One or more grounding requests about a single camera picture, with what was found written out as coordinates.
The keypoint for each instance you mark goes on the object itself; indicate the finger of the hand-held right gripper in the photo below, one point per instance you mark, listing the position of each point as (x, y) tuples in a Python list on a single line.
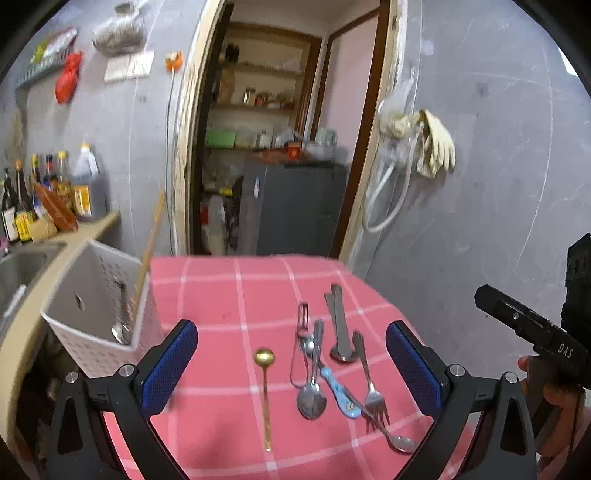
[(521, 321)]

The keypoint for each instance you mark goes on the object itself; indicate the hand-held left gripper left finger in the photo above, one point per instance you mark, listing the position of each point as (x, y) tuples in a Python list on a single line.
[(168, 364)]

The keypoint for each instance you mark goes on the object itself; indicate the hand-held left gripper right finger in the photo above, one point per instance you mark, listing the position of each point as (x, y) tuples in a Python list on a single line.
[(413, 369)]

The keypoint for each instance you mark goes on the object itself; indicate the steel fork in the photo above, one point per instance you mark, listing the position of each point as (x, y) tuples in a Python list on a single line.
[(376, 401)]

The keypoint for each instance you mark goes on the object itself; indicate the small steel spoon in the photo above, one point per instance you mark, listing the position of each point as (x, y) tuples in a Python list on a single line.
[(404, 444)]

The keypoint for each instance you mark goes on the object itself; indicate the white plastic utensil basket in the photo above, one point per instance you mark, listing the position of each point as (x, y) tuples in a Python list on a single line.
[(87, 332)]

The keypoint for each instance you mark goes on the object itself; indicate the large steel spoon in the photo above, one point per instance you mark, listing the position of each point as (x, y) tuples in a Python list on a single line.
[(311, 401)]

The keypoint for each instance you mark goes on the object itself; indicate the person's right hand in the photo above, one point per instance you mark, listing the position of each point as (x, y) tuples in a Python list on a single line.
[(561, 415)]

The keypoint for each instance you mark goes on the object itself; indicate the pink checked tablecloth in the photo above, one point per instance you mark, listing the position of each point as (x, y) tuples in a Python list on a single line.
[(221, 295)]

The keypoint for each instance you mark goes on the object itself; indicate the wooden stick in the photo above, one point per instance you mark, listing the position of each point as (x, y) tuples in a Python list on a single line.
[(154, 226)]

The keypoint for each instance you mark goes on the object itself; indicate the white plastic jug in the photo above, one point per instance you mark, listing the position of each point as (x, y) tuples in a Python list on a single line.
[(216, 226)]

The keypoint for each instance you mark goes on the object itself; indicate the steel sink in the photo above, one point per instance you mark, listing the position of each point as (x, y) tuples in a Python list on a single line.
[(23, 272)]

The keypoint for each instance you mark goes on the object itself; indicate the tan sponge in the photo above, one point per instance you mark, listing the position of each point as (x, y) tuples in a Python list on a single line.
[(44, 228)]

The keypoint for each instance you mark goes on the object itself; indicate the red-brown packet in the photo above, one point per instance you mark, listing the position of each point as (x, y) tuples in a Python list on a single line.
[(57, 210)]

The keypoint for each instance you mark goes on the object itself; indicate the cream rubber gloves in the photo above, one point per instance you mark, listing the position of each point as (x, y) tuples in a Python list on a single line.
[(436, 143)]

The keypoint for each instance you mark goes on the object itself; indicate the large soy sauce jug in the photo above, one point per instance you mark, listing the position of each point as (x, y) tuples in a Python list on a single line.
[(87, 184)]

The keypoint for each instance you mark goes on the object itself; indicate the grey cabinet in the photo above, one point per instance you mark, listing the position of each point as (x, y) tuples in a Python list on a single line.
[(291, 207)]

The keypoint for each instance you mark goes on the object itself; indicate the dark bottle yellow label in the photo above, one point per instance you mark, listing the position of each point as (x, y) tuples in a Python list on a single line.
[(24, 217)]

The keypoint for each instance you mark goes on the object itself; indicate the amber sauce bottle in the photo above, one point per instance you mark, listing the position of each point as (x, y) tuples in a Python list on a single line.
[(63, 180)]

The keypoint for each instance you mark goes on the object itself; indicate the dark bottle white label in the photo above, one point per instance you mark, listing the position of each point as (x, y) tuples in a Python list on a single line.
[(8, 212)]

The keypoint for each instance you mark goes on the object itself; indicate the dark sauce bottle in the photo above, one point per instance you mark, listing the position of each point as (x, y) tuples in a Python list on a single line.
[(35, 173), (49, 170)]

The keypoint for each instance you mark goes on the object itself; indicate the green box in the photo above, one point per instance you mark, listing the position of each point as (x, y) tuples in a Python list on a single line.
[(220, 138)]

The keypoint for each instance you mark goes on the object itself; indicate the red cup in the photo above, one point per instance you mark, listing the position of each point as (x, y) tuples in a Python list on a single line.
[(294, 151)]

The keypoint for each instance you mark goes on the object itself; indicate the clear plastic bag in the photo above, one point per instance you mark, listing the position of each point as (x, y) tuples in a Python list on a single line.
[(401, 99)]

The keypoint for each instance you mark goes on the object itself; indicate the red plastic bag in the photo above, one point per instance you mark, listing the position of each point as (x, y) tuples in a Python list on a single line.
[(68, 78)]

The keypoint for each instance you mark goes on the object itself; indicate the wooden shelf unit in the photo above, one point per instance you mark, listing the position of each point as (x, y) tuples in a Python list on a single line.
[(258, 69)]

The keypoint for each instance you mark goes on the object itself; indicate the clear bag of dried goods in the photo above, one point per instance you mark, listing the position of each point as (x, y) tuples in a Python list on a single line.
[(117, 34)]

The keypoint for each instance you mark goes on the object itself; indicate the colourful snack packet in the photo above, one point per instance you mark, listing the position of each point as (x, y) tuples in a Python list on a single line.
[(55, 44)]

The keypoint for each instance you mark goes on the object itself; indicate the white wall switch plate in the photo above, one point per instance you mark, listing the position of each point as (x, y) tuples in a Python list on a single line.
[(141, 63), (116, 68)]

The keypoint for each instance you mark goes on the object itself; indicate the orange wall socket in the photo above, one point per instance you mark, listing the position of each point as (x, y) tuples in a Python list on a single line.
[(174, 61)]

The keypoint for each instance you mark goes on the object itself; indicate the wall rack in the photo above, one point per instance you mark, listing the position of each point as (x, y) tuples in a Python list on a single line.
[(37, 71)]

